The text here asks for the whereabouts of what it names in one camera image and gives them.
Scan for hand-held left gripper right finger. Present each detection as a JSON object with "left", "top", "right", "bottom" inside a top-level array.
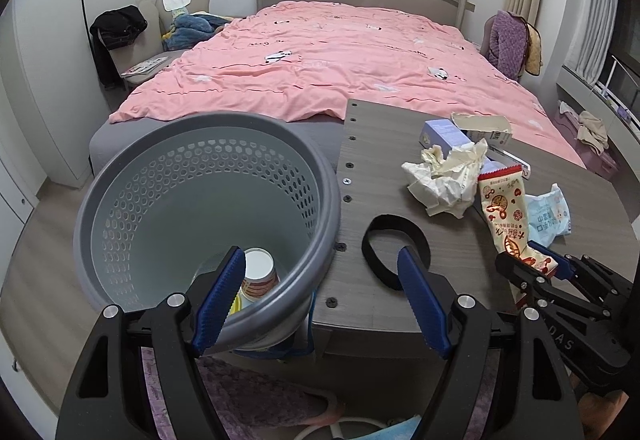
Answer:
[{"left": 396, "top": 245, "right": 586, "bottom": 440}]

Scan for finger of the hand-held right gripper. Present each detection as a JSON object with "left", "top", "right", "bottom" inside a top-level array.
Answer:
[
  {"left": 495, "top": 251, "right": 557, "bottom": 317},
  {"left": 530, "top": 241, "right": 627, "bottom": 301}
]

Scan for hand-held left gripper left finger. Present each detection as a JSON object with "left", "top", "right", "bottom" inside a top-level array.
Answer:
[{"left": 55, "top": 246, "right": 247, "bottom": 440}]

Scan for light blue plastic packet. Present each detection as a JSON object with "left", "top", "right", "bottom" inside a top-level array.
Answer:
[{"left": 526, "top": 183, "right": 572, "bottom": 248}]

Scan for cream and red snack wrapper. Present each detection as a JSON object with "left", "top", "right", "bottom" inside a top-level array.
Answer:
[{"left": 477, "top": 168, "right": 558, "bottom": 278}]

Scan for black strap loop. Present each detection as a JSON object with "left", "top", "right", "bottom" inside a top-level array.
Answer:
[{"left": 362, "top": 215, "right": 432, "bottom": 291}]

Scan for cream paper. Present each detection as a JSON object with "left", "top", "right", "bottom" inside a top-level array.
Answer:
[{"left": 401, "top": 139, "right": 489, "bottom": 219}]

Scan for grey perforated plastic basket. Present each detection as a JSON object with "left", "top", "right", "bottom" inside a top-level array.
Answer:
[{"left": 73, "top": 112, "right": 342, "bottom": 355}]

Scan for torn green and white carton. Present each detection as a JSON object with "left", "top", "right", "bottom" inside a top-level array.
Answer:
[{"left": 451, "top": 112, "right": 513, "bottom": 151}]

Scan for pale purple carton box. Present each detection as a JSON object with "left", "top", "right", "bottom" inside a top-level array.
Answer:
[{"left": 419, "top": 119, "right": 473, "bottom": 151}]

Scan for person's right forearm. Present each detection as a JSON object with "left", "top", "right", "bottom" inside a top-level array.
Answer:
[{"left": 575, "top": 390, "right": 633, "bottom": 440}]

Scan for red and white paper cup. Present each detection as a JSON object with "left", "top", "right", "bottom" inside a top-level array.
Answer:
[{"left": 239, "top": 247, "right": 279, "bottom": 303}]

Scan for purple rug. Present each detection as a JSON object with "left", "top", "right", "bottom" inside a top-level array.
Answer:
[{"left": 140, "top": 345, "right": 501, "bottom": 440}]

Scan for beige cloth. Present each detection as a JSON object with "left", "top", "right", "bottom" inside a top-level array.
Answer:
[{"left": 577, "top": 111, "right": 610, "bottom": 155}]

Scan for pink slipper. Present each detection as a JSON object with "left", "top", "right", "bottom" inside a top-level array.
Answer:
[{"left": 280, "top": 390, "right": 343, "bottom": 431}]

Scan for grey window ledge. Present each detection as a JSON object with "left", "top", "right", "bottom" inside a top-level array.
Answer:
[{"left": 556, "top": 64, "right": 640, "bottom": 145}]

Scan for yellow cloth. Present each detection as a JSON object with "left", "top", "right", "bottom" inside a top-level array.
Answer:
[{"left": 522, "top": 22, "right": 543, "bottom": 75}]

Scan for purple quilted jacket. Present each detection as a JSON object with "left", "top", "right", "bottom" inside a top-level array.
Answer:
[{"left": 487, "top": 11, "right": 532, "bottom": 81}]

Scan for white door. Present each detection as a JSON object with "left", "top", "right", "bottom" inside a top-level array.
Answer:
[{"left": 0, "top": 84, "right": 51, "bottom": 225}]

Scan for magazine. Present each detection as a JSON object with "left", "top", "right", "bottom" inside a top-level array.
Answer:
[{"left": 122, "top": 56, "right": 170, "bottom": 76}]

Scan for white sheer curtain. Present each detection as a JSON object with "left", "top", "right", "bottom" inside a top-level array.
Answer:
[{"left": 575, "top": 0, "right": 621, "bottom": 88}]

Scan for pink printed duvet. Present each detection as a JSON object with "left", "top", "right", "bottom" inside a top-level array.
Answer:
[{"left": 109, "top": 0, "right": 586, "bottom": 168}]

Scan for blue blanket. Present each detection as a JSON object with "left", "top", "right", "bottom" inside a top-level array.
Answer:
[{"left": 161, "top": 12, "right": 232, "bottom": 51}]

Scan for white wardrobe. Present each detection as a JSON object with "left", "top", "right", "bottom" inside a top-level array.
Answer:
[{"left": 10, "top": 0, "right": 203, "bottom": 191}]

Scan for black clothes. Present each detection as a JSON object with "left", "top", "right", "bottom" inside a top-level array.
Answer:
[{"left": 90, "top": 4, "right": 148, "bottom": 88}]

